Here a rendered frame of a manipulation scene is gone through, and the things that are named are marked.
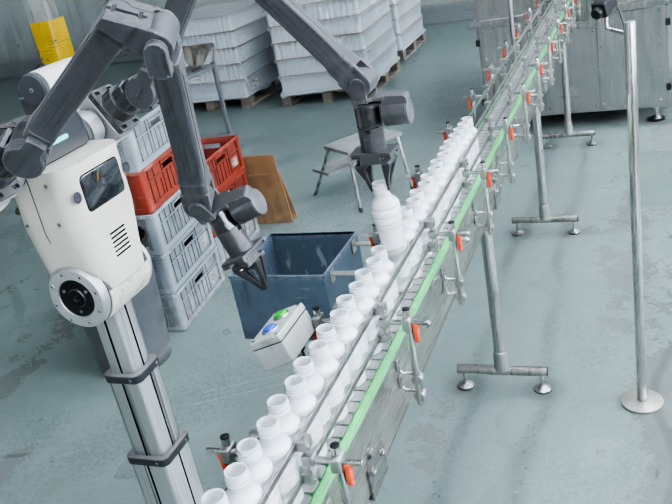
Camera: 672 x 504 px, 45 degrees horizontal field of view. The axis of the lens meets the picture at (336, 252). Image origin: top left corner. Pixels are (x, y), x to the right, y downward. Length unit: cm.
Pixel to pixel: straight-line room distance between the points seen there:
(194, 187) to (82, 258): 38
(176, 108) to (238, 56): 737
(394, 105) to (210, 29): 724
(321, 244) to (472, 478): 99
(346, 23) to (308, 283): 607
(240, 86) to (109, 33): 754
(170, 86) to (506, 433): 207
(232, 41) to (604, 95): 414
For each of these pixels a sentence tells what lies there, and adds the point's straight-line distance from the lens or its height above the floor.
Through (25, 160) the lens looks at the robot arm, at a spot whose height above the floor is 157.
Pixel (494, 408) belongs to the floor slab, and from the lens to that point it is 327.
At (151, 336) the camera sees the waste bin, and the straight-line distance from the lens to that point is 397.
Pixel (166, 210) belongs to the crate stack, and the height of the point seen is 62.
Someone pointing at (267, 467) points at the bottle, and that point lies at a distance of 132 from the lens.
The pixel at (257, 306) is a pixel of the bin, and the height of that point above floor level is 85.
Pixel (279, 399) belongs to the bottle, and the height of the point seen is 116.
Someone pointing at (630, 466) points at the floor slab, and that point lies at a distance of 299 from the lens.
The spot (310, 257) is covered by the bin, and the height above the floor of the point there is 86.
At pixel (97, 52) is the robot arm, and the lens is 147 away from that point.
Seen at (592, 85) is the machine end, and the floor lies 32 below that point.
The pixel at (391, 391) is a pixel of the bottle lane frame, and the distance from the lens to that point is 178.
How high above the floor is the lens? 192
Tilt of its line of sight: 24 degrees down
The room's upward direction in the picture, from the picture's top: 11 degrees counter-clockwise
